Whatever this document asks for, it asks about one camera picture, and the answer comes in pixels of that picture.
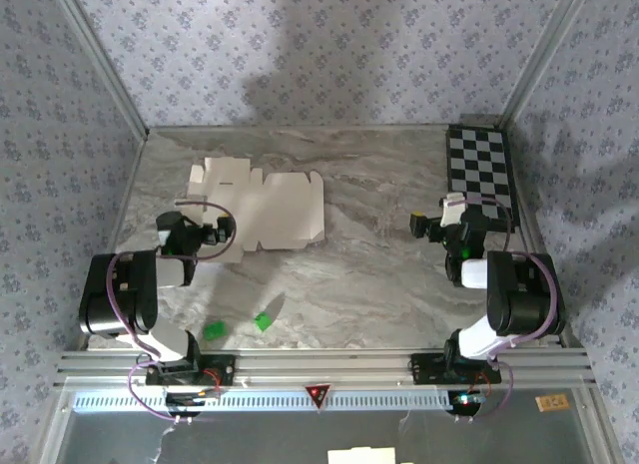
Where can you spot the white lilac cardboard box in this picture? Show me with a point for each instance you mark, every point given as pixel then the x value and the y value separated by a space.
pixel 289 209

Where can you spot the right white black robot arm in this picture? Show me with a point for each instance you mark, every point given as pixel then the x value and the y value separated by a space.
pixel 519 299

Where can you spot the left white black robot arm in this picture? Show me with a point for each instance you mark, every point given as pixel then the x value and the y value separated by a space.
pixel 125 294

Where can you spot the black grey checkerboard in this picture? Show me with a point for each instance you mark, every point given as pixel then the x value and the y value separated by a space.
pixel 479 169

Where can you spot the small green toy block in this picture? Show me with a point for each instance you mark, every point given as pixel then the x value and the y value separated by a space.
pixel 263 321

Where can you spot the large green toy block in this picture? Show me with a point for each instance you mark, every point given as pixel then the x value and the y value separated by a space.
pixel 215 330

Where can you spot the black controller board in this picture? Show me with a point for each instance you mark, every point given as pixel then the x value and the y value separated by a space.
pixel 190 399

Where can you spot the controller board with lights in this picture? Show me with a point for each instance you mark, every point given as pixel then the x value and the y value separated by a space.
pixel 466 400

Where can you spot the red triangle button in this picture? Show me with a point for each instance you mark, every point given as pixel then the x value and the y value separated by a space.
pixel 318 394

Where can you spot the orange label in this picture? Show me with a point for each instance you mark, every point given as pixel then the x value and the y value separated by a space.
pixel 552 403

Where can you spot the white paper sheet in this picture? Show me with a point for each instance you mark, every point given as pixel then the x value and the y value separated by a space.
pixel 359 456

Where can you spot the aluminium table side rail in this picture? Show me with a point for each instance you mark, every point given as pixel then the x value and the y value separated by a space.
pixel 530 184
pixel 129 184

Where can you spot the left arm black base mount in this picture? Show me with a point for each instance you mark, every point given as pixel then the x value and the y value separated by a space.
pixel 224 371

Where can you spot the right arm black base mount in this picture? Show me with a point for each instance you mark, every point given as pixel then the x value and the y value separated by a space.
pixel 424 369

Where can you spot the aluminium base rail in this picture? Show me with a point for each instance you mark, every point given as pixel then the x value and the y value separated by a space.
pixel 324 366

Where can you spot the aluminium frame post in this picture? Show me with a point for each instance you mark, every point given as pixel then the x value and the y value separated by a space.
pixel 105 60
pixel 541 60

